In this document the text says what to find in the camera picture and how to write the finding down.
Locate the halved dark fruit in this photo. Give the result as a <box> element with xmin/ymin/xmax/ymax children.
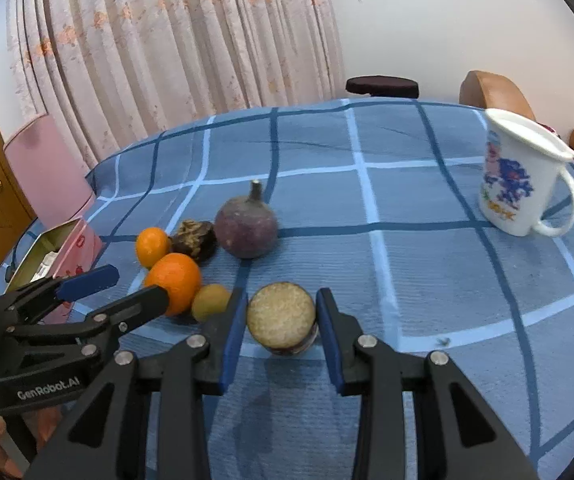
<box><xmin>246</xmin><ymin>282</ymin><xmax>319</xmax><ymax>357</ymax></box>

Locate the purple mangosteen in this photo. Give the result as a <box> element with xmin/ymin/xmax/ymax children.
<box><xmin>214</xmin><ymin>180</ymin><xmax>279</xmax><ymax>260</ymax></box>

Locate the pink tin box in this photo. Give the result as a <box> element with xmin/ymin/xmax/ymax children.
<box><xmin>4</xmin><ymin>218</ymin><xmax>104</xmax><ymax>327</ymax></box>

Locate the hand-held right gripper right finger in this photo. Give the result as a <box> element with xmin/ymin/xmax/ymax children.
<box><xmin>315</xmin><ymin>287</ymin><xmax>540</xmax><ymax>480</ymax></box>

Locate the white printed cup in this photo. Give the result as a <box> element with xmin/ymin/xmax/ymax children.
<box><xmin>477</xmin><ymin>108</ymin><xmax>574</xmax><ymax>238</ymax></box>

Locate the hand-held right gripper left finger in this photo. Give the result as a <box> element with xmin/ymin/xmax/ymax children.
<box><xmin>24</xmin><ymin>287</ymin><xmax>249</xmax><ymax>480</ymax></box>

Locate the dark wrinkled fruit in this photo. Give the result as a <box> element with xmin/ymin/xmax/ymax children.
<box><xmin>169</xmin><ymin>219</ymin><xmax>217</xmax><ymax>264</ymax></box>

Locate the black round stool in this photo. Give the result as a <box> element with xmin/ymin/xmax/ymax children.
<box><xmin>345</xmin><ymin>75</ymin><xmax>421</xmax><ymax>100</ymax></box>

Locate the brown leather sofa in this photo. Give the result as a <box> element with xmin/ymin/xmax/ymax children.
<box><xmin>459</xmin><ymin>70</ymin><xmax>538</xmax><ymax>122</ymax></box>

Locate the floral pink curtain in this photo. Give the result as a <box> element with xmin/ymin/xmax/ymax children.
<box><xmin>4</xmin><ymin>0</ymin><xmax>346</xmax><ymax>162</ymax></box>

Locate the yellow-green kiwi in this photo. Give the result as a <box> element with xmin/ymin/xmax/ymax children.
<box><xmin>190</xmin><ymin>283</ymin><xmax>233</xmax><ymax>324</ymax></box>

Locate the blue plaid blanket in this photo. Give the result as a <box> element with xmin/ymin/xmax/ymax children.
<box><xmin>0</xmin><ymin>97</ymin><xmax>574</xmax><ymax>480</ymax></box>

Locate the large orange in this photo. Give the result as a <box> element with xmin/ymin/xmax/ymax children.
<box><xmin>144</xmin><ymin>253</ymin><xmax>203</xmax><ymax>317</ymax></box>

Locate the small orange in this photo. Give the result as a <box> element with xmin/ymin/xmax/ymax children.
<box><xmin>135</xmin><ymin>227</ymin><xmax>172</xmax><ymax>269</ymax></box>

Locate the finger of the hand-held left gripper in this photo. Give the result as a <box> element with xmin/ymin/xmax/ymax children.
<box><xmin>0</xmin><ymin>264</ymin><xmax>121</xmax><ymax>327</ymax></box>
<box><xmin>6</xmin><ymin>284</ymin><xmax>171</xmax><ymax>357</ymax></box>

